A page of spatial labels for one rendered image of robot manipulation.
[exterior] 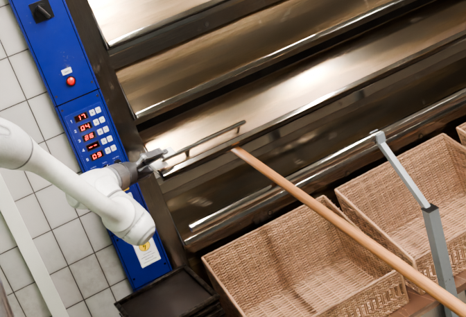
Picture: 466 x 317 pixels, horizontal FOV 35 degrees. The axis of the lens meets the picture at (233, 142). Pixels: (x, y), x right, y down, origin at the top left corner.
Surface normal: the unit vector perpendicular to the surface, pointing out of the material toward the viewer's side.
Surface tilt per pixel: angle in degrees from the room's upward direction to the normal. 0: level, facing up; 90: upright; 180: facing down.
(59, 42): 90
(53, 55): 90
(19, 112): 90
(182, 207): 70
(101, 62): 90
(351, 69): 45
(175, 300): 0
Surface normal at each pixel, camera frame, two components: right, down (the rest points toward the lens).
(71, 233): 0.40, 0.25
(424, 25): 0.07, -0.44
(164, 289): -0.29, -0.87
